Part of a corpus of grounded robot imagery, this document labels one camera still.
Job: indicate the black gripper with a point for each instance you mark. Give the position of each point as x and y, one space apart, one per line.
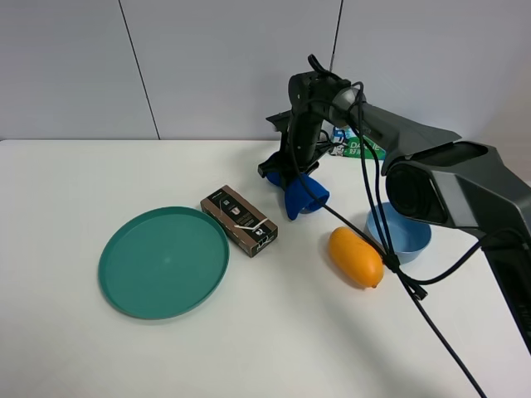
305 137

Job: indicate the blue cloth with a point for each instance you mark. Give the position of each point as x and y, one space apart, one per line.
302 194

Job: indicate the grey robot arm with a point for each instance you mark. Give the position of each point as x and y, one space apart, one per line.
431 175

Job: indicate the Darlie toothpaste box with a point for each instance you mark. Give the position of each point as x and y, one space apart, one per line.
346 144

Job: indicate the brown cardboard box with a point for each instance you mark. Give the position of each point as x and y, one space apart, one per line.
243 223

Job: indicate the yellow mango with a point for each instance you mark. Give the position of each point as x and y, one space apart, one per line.
355 258

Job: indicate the blue bowl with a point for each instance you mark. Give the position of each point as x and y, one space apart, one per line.
409 238

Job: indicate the green round plate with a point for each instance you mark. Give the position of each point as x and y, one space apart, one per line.
163 263

